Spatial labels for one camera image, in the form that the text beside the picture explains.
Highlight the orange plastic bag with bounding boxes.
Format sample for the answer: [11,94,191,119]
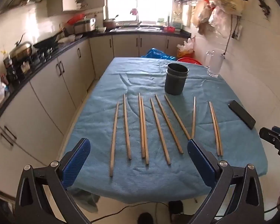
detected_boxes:
[177,37,195,59]

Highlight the steel kettle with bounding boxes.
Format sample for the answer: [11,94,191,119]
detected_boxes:
[9,33,33,61]

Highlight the blue plastic bag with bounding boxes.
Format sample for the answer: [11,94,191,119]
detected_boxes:
[141,48,176,60]

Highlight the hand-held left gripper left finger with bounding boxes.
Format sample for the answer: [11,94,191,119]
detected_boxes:
[15,138,94,224]

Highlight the blue table cloth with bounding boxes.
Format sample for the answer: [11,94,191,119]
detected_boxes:
[61,56,268,204]

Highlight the steel sink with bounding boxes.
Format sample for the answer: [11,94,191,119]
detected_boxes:
[110,26,161,32]

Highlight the wooden chopstick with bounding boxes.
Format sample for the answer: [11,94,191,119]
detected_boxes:
[210,103,223,156]
[141,96,150,166]
[191,96,197,139]
[138,93,145,158]
[123,94,132,160]
[164,94,192,140]
[109,102,119,177]
[150,97,172,166]
[155,94,185,155]
[209,101,220,156]

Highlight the hanging plastic bags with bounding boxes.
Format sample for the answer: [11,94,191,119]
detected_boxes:
[191,0,246,39]

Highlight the wall cabinet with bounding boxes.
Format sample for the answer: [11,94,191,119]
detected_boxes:
[47,0,106,17]

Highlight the black kitchen countertop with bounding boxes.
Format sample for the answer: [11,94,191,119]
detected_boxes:
[0,29,192,131]

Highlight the black phone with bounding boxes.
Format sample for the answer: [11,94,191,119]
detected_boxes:
[228,100,256,130]

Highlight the clear glass mug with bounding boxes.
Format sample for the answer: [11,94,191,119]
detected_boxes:
[205,50,225,78]

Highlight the black floor cable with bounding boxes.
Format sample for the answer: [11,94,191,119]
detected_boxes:
[90,201,225,224]

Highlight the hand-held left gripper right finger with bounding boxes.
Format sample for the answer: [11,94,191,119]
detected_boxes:
[187,139,264,224]

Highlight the black utensil holder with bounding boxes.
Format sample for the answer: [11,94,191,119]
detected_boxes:
[164,62,189,96]

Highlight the cooking pot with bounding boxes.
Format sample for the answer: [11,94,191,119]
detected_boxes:
[103,15,119,30]

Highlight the red plastic basin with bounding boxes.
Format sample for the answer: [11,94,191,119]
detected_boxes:
[177,57,203,66]

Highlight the black wok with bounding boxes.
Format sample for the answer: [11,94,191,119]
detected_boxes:
[33,27,66,49]

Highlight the red lid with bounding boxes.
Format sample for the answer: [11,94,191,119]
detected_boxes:
[67,13,86,25]

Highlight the window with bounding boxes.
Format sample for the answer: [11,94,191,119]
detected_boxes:
[106,0,173,26]

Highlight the sink faucet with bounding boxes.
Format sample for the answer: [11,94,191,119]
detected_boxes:
[130,8,143,28]

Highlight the steel rice cooker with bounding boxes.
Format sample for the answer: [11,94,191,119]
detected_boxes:
[73,17,97,34]

